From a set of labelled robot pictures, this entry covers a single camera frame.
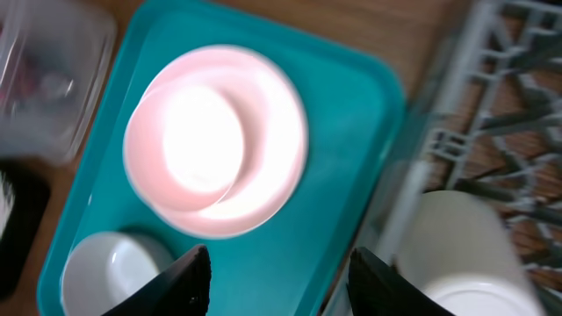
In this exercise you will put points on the black plastic tray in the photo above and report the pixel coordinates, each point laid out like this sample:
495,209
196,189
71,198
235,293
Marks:
24,199

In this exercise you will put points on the grey bowl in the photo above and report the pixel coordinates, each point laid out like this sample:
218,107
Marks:
106,268

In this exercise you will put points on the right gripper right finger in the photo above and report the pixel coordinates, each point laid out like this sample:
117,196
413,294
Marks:
375,289

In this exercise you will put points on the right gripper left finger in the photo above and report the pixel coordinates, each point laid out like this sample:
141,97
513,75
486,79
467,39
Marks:
182,289

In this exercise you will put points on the teal plastic tray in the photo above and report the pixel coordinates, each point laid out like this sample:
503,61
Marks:
354,107

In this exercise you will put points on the clear plastic bin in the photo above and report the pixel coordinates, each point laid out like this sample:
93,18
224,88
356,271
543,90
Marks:
54,58

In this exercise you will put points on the cream cup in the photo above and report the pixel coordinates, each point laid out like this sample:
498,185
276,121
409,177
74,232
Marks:
458,253

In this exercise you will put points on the grey dish rack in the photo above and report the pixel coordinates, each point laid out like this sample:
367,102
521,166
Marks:
487,122

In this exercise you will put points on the pink plate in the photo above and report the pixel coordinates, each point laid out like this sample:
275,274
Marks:
280,157

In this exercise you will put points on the pink bowl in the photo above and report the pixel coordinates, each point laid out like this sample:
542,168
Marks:
190,140

